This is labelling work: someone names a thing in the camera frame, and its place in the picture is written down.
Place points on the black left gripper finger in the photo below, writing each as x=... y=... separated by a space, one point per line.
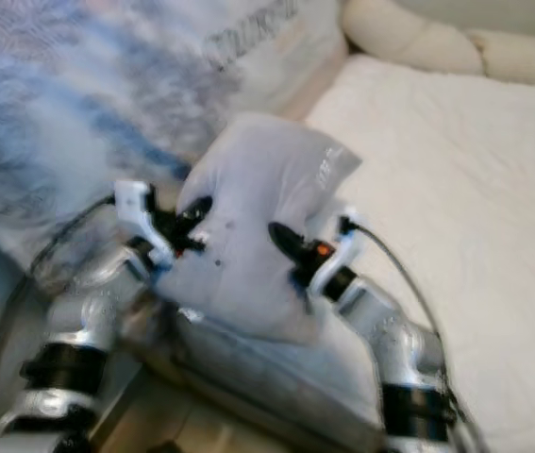
x=197 y=208
x=195 y=246

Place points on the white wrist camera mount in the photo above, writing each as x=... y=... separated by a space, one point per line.
x=133 y=203
x=333 y=274

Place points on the patterned bedding package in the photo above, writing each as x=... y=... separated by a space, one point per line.
x=97 y=94

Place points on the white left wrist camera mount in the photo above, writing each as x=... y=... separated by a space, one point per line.
x=133 y=203

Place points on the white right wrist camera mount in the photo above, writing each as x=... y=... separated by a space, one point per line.
x=333 y=274

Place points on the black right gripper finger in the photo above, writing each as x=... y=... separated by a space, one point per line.
x=286 y=241
x=304 y=297

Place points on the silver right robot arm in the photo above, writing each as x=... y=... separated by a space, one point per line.
x=394 y=330

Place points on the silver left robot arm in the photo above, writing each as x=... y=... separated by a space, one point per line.
x=88 y=311

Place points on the grey patterned mattress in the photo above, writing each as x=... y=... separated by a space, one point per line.
x=267 y=387

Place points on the beige long bolster pillow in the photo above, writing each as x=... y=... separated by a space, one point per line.
x=409 y=38

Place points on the grey pillow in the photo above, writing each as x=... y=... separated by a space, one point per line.
x=258 y=179

